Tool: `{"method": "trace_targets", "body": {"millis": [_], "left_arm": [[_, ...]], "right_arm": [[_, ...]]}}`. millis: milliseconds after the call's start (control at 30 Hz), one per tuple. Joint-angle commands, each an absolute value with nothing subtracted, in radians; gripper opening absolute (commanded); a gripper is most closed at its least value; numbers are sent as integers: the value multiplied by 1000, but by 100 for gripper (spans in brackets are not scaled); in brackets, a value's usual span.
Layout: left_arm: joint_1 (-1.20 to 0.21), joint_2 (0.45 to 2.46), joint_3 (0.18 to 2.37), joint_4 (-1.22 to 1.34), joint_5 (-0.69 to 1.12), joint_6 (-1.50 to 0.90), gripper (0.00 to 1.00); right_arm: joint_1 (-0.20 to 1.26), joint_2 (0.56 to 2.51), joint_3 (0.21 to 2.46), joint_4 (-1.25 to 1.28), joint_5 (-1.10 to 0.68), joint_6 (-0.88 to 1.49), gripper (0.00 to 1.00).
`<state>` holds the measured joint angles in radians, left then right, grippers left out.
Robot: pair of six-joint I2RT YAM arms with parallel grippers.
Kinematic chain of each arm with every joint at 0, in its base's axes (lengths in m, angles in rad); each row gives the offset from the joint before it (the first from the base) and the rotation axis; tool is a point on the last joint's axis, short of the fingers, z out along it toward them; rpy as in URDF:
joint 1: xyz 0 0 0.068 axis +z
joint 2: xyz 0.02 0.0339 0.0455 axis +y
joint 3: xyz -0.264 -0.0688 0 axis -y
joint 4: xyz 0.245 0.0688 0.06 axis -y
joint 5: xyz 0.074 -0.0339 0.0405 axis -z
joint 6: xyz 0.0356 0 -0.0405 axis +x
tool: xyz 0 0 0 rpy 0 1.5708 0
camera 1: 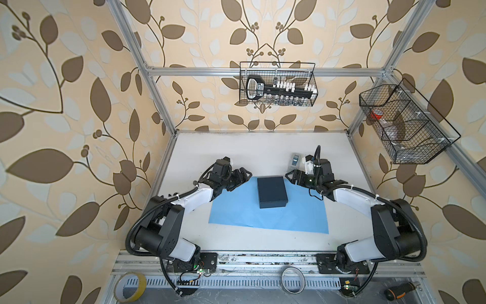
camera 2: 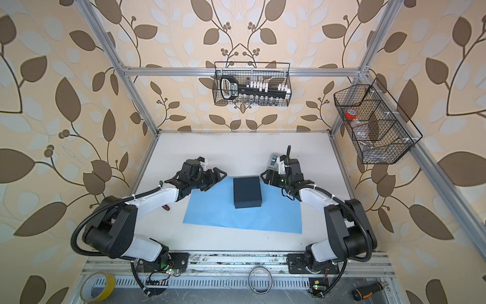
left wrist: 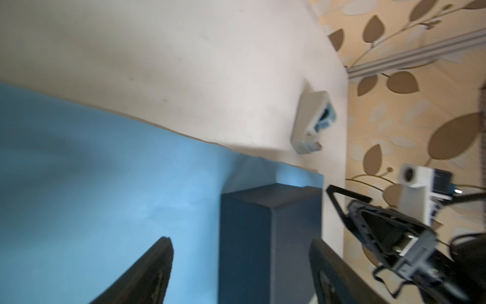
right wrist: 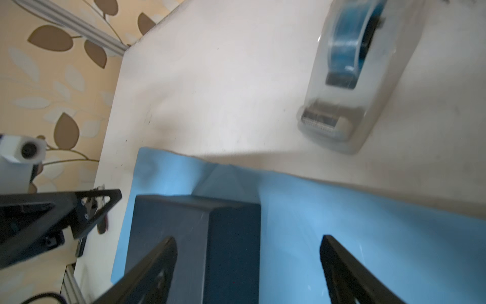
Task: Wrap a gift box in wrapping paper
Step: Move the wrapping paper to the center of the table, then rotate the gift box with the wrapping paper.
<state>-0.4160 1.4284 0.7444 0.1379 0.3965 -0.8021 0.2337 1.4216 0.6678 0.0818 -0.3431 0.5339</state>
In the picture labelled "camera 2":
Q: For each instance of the wall wire basket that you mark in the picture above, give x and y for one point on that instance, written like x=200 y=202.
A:
x=385 y=132
x=273 y=72

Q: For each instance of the right wall wire basket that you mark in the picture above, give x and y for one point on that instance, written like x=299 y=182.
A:
x=385 y=132

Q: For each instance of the red capped plastic bottle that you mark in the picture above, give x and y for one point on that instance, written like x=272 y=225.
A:
x=351 y=116

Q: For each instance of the blue wrapping paper sheet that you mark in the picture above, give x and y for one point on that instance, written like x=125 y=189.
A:
x=216 y=208

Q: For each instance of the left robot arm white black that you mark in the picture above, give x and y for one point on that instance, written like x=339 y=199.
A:
x=110 y=230

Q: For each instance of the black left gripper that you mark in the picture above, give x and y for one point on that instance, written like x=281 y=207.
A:
x=213 y=180

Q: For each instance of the grey tape dispenser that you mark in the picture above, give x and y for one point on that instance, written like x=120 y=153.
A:
x=274 y=161

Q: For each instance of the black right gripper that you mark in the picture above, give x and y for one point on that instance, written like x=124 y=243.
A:
x=271 y=173

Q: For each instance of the orange black screwdriver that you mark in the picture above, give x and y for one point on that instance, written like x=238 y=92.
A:
x=364 y=292

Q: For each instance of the black tool set in basket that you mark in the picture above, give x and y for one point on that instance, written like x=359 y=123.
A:
x=231 y=89

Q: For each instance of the yellow tape roll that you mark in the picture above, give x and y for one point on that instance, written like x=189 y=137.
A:
x=97 y=287

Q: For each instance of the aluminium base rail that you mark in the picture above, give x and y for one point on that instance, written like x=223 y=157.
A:
x=234 y=263

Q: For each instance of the back wall wire basket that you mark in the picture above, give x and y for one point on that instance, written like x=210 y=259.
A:
x=273 y=72

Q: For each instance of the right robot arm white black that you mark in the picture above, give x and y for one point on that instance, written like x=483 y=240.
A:
x=349 y=233

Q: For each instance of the dark navy gift box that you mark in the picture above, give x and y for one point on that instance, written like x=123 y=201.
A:
x=247 y=192

